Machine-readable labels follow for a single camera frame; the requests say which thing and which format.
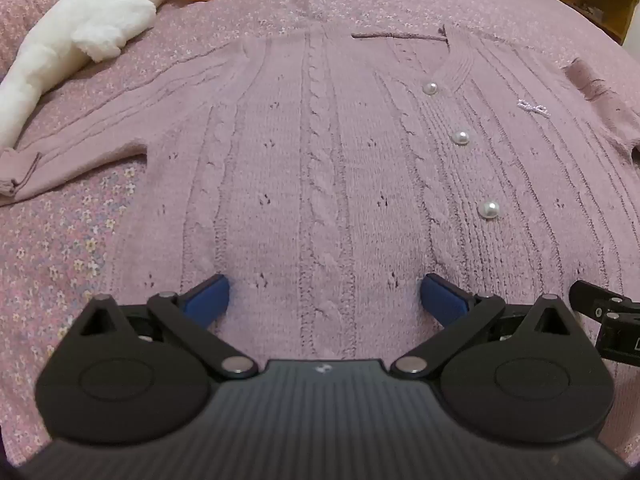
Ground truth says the pink knit cardigan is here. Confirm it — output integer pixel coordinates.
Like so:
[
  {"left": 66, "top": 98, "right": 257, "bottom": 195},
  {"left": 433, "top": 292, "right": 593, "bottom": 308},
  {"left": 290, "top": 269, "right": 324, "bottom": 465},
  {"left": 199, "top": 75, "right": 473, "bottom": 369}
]
[{"left": 0, "top": 22, "right": 640, "bottom": 376}]

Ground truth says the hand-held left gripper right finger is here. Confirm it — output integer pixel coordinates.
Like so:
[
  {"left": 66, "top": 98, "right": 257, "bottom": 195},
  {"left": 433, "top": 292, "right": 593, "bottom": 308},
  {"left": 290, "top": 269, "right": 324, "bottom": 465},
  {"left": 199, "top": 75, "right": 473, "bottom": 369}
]
[{"left": 390, "top": 274, "right": 583, "bottom": 380}]

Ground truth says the white goose plush toy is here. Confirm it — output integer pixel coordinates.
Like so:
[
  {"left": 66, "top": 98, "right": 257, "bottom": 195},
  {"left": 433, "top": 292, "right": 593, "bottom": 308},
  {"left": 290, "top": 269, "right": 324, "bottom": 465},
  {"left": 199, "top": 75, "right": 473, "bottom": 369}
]
[{"left": 0, "top": 0, "right": 213, "bottom": 151}]

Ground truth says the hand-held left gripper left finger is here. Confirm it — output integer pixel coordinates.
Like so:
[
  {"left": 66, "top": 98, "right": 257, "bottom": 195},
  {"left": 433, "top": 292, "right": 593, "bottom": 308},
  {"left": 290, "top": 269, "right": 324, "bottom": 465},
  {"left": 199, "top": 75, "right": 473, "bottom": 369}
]
[{"left": 65, "top": 274, "right": 258, "bottom": 380}]

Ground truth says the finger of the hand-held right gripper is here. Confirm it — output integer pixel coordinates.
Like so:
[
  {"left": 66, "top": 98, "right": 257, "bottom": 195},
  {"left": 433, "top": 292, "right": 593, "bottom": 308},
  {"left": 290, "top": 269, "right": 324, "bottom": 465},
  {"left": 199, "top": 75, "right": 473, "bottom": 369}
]
[{"left": 570, "top": 280, "right": 640, "bottom": 319}]

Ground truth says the pink floral bed sheet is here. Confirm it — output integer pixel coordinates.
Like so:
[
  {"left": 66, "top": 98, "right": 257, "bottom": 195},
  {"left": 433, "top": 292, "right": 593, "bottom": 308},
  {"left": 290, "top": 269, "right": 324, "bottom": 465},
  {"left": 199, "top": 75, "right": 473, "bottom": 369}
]
[{"left": 0, "top": 0, "right": 640, "bottom": 466}]

